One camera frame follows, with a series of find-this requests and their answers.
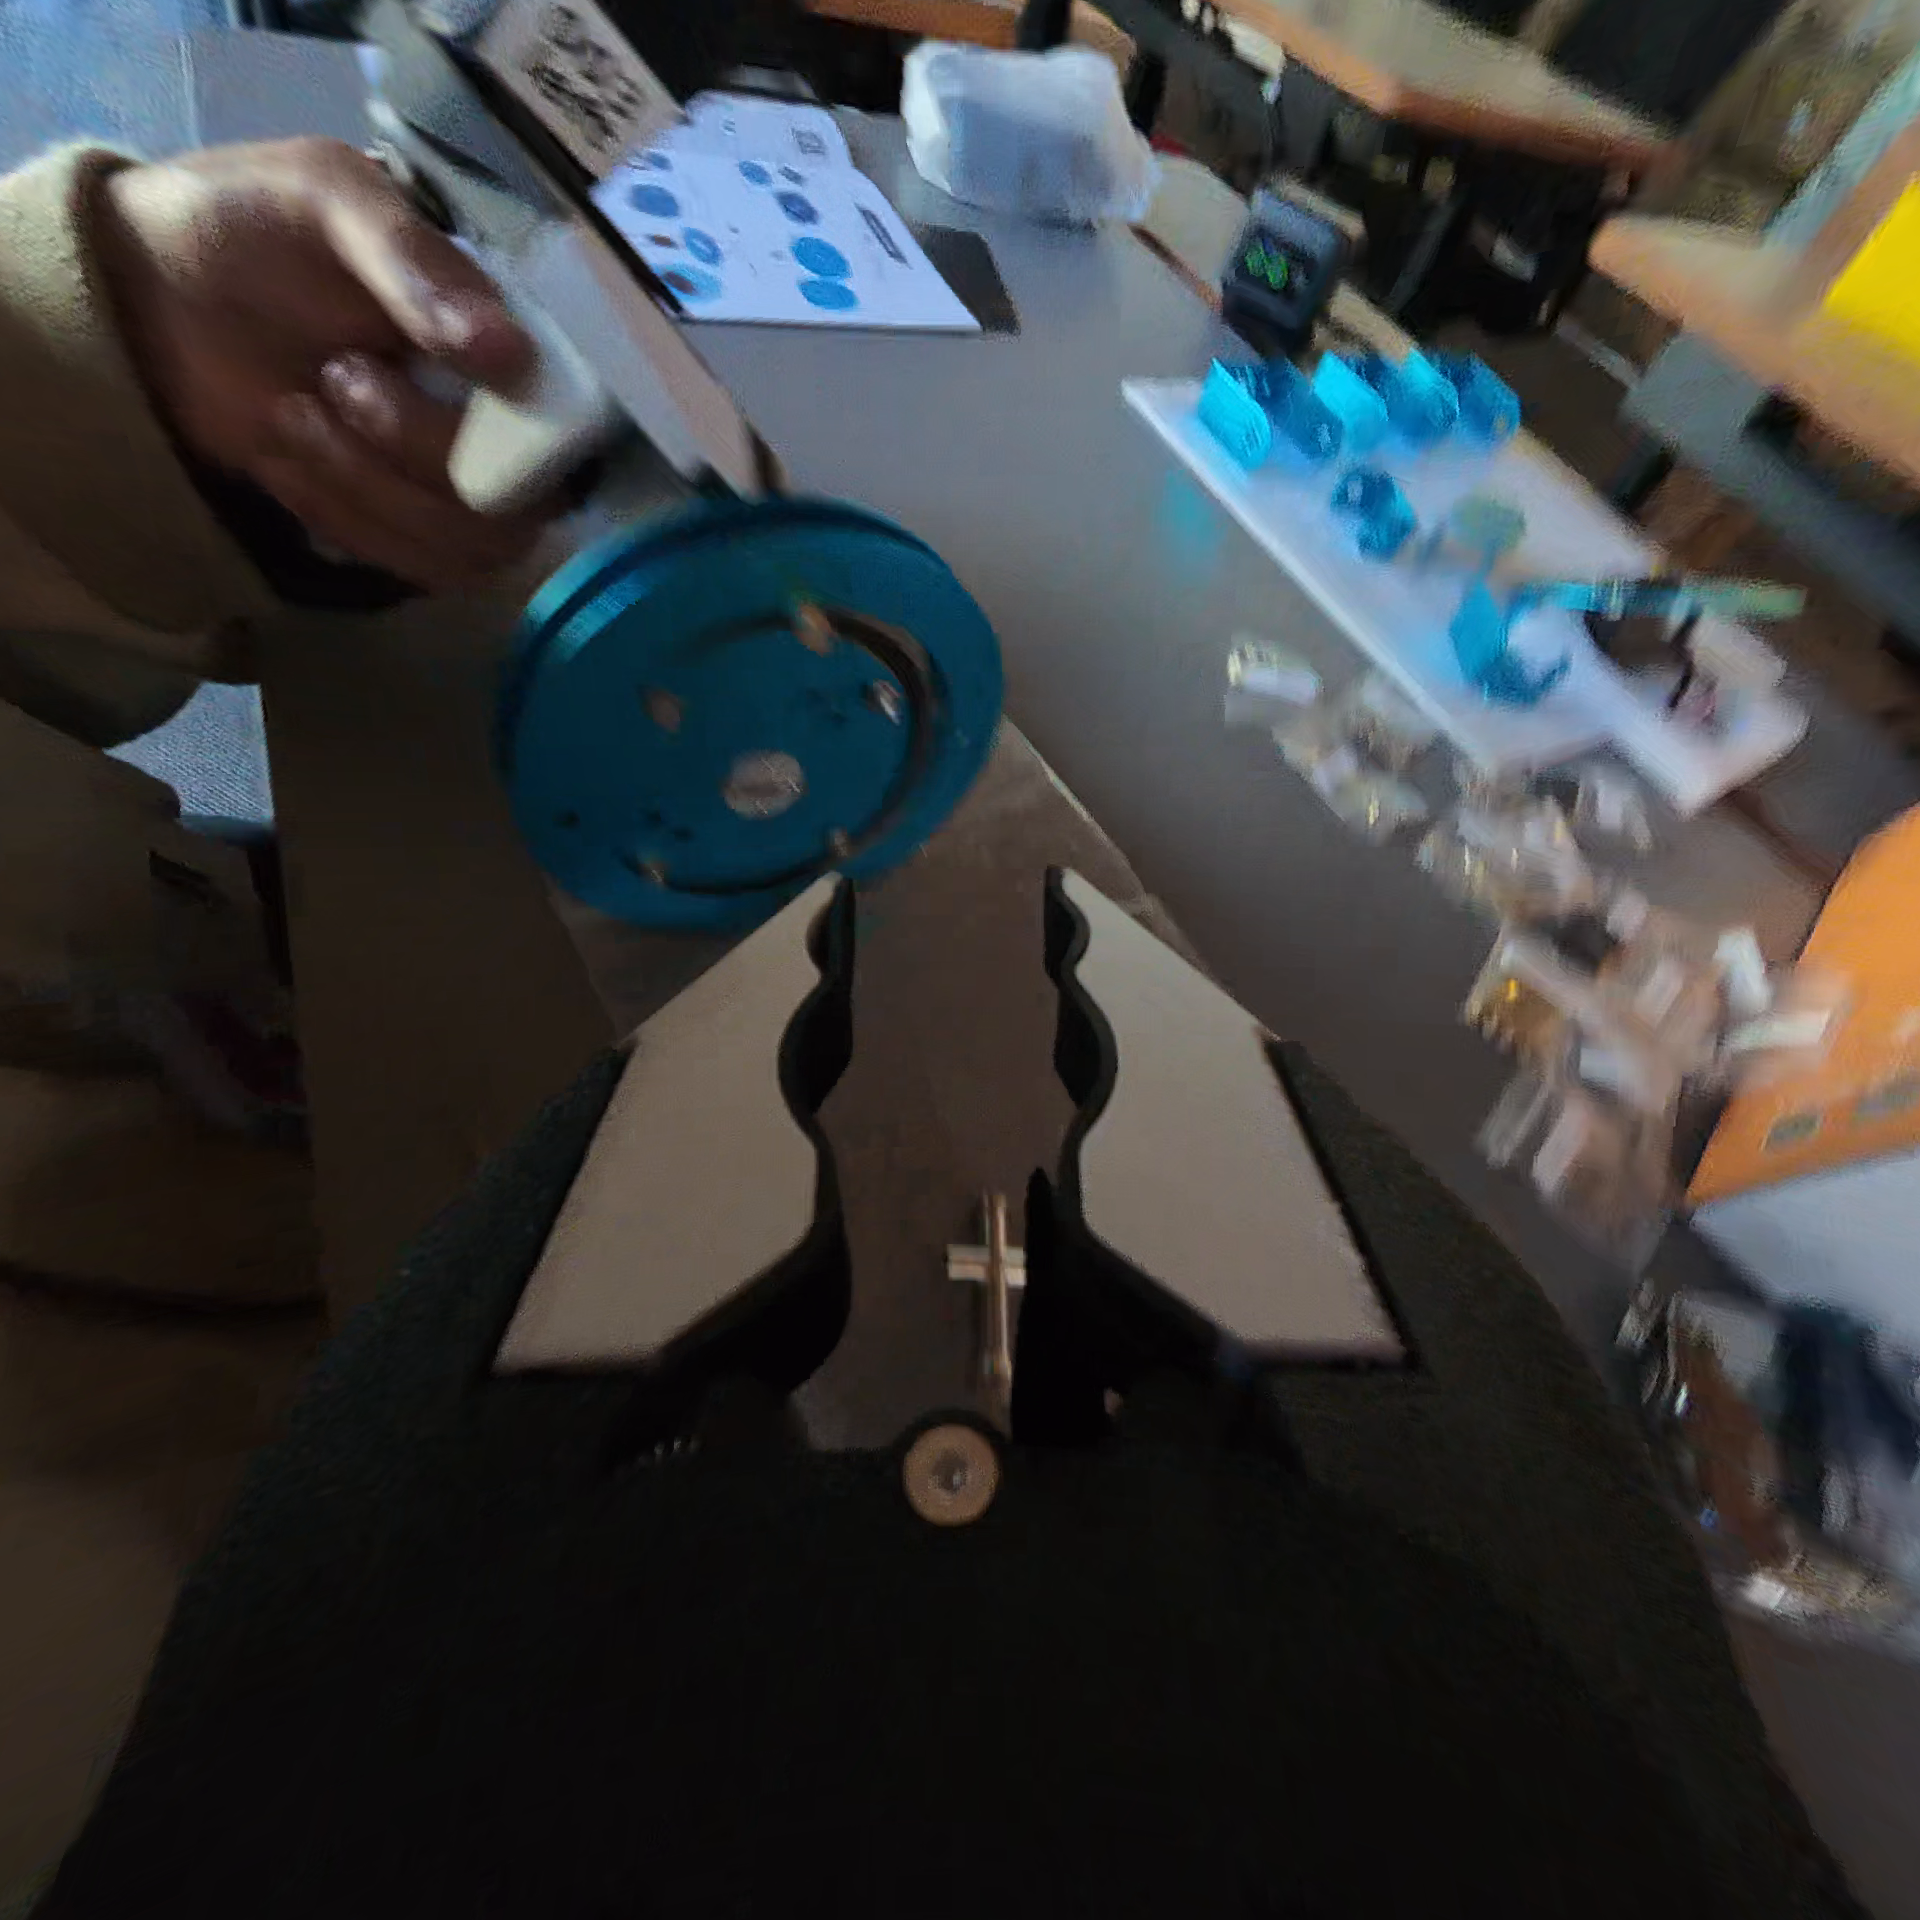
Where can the white instruction sheet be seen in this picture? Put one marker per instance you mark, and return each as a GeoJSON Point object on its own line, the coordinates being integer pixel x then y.
{"type": "Point", "coordinates": [780, 226]}

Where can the person's left hand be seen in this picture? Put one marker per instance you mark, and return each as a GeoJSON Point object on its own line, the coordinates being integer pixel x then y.
{"type": "Point", "coordinates": [271, 330]}

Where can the white wrapped bundle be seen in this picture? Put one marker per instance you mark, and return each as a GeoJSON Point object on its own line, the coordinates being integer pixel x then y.
{"type": "Point", "coordinates": [1019, 136]}

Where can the wooden background table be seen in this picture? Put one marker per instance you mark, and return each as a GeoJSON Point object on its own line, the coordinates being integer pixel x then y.
{"type": "Point", "coordinates": [1472, 76]}

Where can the metal cross socket wrench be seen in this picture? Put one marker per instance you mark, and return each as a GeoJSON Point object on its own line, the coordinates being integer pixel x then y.
{"type": "Point", "coordinates": [992, 1276]}

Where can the black flat pad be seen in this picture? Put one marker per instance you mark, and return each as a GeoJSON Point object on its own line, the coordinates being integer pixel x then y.
{"type": "Point", "coordinates": [976, 285]}

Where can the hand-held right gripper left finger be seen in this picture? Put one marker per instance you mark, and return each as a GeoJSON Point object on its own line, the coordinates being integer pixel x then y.
{"type": "Point", "coordinates": [675, 1200]}

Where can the teal round turntable base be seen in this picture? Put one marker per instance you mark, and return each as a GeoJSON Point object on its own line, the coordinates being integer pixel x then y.
{"type": "Point", "coordinates": [600, 780]}

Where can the yellow board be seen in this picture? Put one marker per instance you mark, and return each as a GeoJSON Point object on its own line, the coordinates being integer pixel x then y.
{"type": "Point", "coordinates": [1884, 278]}

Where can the pile of small parts bags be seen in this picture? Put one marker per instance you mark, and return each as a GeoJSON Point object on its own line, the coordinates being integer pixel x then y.
{"type": "Point", "coordinates": [1576, 930]}

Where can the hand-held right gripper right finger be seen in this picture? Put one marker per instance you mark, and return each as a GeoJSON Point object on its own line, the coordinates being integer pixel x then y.
{"type": "Point", "coordinates": [1245, 1200]}

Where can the blue long round-end bracket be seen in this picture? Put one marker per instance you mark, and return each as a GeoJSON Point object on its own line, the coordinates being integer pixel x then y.
{"type": "Point", "coordinates": [1319, 412]}
{"type": "Point", "coordinates": [1238, 409]}
{"type": "Point", "coordinates": [1418, 393]}
{"type": "Point", "coordinates": [1486, 397]}

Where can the blue U bracket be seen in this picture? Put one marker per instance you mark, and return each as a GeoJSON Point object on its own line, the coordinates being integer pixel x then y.
{"type": "Point", "coordinates": [1374, 512]}

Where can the teal oval plate with servo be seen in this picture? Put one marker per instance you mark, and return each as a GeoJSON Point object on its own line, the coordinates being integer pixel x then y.
{"type": "Point", "coordinates": [1651, 598]}

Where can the black device with display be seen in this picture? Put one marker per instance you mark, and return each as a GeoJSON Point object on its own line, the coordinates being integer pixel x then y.
{"type": "Point", "coordinates": [1283, 270]}

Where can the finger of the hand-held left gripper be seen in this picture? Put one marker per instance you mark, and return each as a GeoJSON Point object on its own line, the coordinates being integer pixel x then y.
{"type": "Point", "coordinates": [660, 374]}

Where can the orange cardboard box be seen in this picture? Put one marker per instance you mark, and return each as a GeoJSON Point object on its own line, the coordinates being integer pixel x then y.
{"type": "Point", "coordinates": [1845, 1019]}

